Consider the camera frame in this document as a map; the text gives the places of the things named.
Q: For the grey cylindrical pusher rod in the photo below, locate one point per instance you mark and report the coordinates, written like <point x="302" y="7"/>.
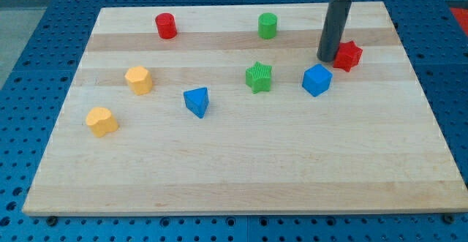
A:
<point x="333" y="28"/>

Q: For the red star block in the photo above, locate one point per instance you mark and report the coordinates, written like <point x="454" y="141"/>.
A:
<point x="348" y="56"/>

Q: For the green cylinder block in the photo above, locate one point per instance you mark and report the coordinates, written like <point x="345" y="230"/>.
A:
<point x="267" y="25"/>

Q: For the blue cube block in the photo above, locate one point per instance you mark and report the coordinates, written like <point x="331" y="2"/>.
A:
<point x="317" y="80"/>

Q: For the green star block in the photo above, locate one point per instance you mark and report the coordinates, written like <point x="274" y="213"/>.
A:
<point x="258" y="77"/>

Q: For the light wooden board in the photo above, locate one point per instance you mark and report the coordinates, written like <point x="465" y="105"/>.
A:
<point x="369" y="144"/>

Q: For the blue triangle block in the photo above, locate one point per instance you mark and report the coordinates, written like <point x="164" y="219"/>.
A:
<point x="197" y="101"/>

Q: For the red cylinder block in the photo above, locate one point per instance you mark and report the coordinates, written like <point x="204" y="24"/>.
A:
<point x="166" y="25"/>

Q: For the yellow hexagon block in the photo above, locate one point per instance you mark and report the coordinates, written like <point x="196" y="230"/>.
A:
<point x="139" y="80"/>

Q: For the yellow heart block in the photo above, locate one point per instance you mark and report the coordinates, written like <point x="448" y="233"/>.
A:
<point x="101" y="121"/>

